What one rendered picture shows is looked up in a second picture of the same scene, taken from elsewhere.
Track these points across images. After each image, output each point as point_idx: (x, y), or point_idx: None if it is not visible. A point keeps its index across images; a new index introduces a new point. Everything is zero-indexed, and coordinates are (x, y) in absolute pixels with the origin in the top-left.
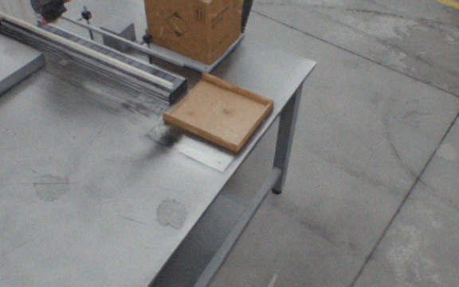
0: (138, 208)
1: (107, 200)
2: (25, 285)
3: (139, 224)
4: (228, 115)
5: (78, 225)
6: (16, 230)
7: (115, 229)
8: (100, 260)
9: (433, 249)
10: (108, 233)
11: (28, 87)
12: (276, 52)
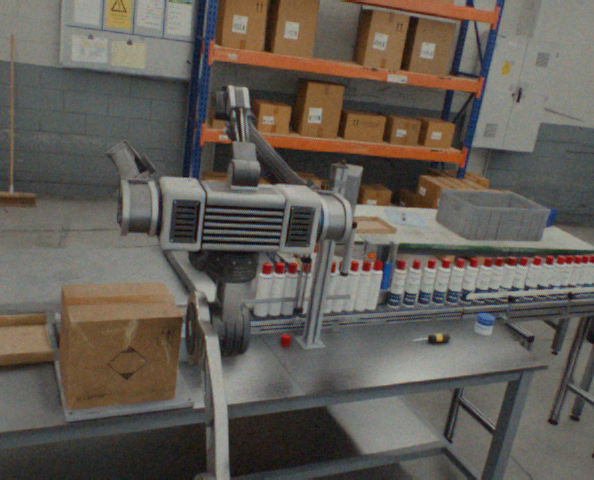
0: None
1: (19, 282)
2: (15, 253)
3: None
4: None
5: (21, 271)
6: (54, 261)
7: None
8: None
9: None
10: None
11: (183, 301)
12: None
